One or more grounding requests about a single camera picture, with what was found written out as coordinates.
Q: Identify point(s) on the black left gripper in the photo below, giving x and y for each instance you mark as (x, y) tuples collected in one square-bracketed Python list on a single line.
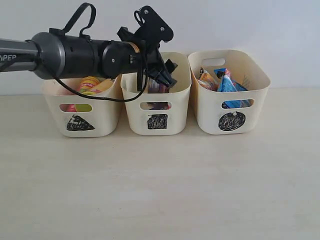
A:
[(160, 70)]

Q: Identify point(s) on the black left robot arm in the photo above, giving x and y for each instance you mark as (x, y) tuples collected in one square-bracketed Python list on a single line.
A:
[(51, 55)]

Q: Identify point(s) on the purple juice carton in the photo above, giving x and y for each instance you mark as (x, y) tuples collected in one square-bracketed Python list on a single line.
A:
[(157, 88)]

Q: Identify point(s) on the cream bin with triangle mark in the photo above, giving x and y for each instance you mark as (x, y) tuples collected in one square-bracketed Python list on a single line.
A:
[(101, 121)]

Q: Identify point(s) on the cream bin with square mark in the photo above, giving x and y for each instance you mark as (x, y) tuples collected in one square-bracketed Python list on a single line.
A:
[(163, 113)]

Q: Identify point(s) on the cream bin with circle mark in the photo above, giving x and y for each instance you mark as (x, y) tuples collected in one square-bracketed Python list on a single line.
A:
[(222, 113)]

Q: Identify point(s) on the small red chips can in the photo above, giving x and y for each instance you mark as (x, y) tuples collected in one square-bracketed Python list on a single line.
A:
[(84, 107)]

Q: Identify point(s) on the blue noodle packet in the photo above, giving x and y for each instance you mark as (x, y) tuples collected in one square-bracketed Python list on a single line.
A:
[(227, 85)]

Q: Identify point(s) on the yellow chips can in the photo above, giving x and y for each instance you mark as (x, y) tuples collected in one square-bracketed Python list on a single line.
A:
[(103, 86)]

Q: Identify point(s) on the tall pink chips can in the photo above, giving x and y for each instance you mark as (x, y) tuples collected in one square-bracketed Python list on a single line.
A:
[(86, 84)]

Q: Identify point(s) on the orange snack bag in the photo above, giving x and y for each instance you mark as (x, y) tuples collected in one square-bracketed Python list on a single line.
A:
[(207, 81)]

